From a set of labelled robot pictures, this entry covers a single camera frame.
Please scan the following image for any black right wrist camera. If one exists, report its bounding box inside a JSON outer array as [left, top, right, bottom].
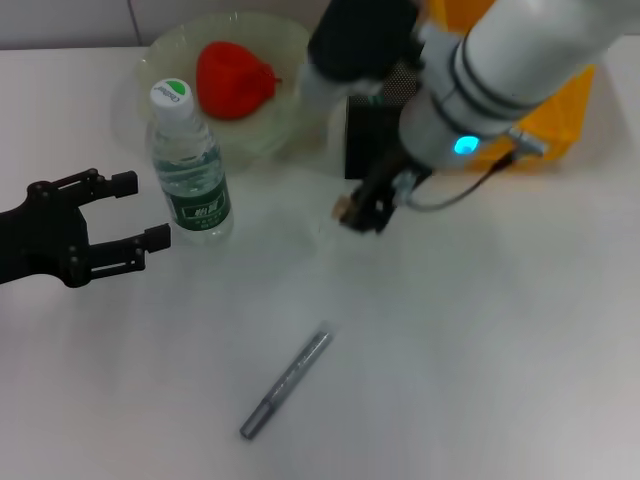
[[297, 0, 426, 131]]

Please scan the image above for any clear green-label water bottle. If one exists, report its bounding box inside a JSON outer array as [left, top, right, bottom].
[[144, 78, 235, 245]]

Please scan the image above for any black mesh pen holder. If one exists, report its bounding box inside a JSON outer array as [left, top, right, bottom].
[[344, 64, 421, 181]]

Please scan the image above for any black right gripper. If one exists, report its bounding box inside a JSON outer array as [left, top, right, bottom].
[[349, 149, 416, 235]]

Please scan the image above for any yellow plastic storage bin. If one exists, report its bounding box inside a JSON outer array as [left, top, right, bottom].
[[427, 0, 599, 174]]

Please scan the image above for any grey pen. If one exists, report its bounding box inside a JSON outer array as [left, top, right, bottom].
[[238, 329, 334, 441]]

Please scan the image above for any red plastic strawberry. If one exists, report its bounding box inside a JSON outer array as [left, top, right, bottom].
[[194, 41, 284, 122]]

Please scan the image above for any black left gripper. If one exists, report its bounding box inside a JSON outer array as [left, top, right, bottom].
[[0, 169, 172, 289]]

